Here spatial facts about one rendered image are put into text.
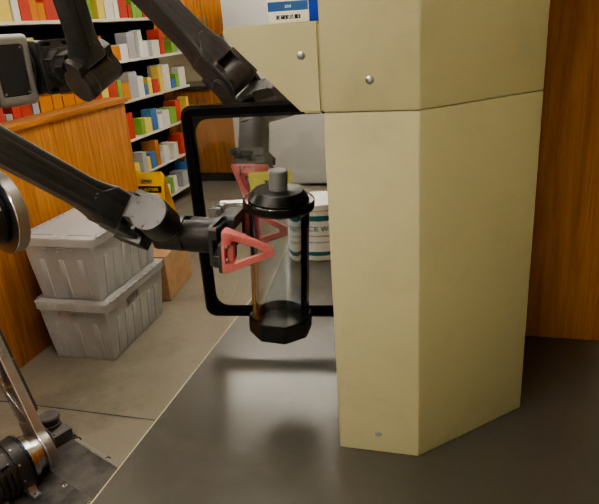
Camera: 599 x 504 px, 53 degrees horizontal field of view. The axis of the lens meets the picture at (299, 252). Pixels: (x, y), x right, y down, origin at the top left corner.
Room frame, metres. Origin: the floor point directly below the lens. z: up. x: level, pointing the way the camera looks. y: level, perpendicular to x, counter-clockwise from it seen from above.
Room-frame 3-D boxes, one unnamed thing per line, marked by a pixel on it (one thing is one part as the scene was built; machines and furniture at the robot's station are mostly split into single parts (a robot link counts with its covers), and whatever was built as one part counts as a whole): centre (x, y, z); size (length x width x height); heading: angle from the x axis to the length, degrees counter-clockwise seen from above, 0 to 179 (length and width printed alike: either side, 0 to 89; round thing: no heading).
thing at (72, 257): (2.94, 1.03, 0.49); 0.60 x 0.42 x 0.33; 163
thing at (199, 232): (0.91, 0.14, 1.20); 0.10 x 0.07 x 0.07; 166
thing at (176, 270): (3.54, 0.89, 0.14); 0.41 x 0.32 x 0.28; 169
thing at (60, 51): (1.47, 0.50, 1.45); 0.09 x 0.08 x 0.12; 140
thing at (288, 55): (0.88, -0.03, 1.46); 0.32 x 0.11 x 0.10; 163
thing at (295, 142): (1.04, 0.04, 1.19); 0.30 x 0.01 x 0.40; 80
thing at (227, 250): (0.86, 0.08, 1.20); 0.09 x 0.07 x 0.07; 76
